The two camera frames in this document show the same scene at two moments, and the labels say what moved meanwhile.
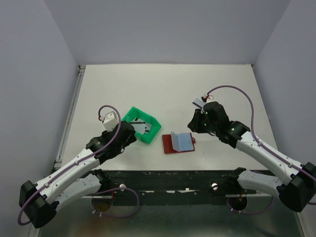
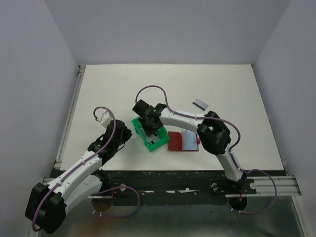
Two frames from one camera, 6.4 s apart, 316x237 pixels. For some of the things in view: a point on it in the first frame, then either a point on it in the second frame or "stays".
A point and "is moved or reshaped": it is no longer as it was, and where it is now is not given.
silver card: x=140 y=126 → x=149 y=138
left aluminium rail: x=60 y=155 stays
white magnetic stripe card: x=198 y=103 stays
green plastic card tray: x=135 y=112 is moved or reshaped
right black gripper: x=194 y=124 → x=147 y=132
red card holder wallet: x=175 y=142 is moved or reshaped
